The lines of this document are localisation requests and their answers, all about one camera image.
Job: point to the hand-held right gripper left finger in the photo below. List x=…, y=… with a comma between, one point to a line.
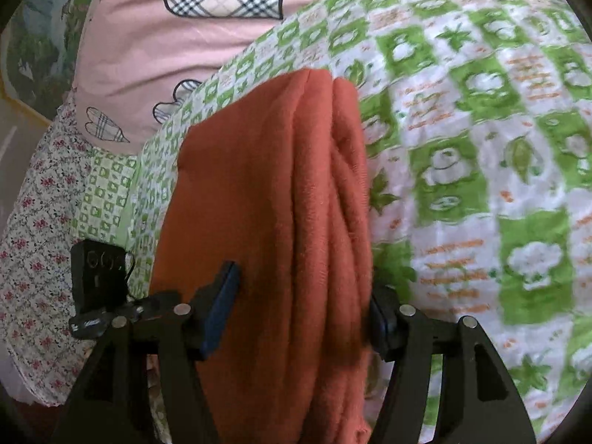
x=219, y=310

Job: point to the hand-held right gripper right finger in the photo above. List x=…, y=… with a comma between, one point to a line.
x=380, y=328

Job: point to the orange knit sweater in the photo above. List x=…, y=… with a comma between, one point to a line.
x=259, y=194

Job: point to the floral bed sheet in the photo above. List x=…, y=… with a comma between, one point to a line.
x=37, y=240

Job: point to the pink heart print quilt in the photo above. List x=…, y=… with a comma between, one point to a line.
x=138, y=55

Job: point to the framed landscape painting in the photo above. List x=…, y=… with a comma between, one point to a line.
x=41, y=55

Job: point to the green checkered blanket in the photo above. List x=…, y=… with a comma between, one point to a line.
x=462, y=101

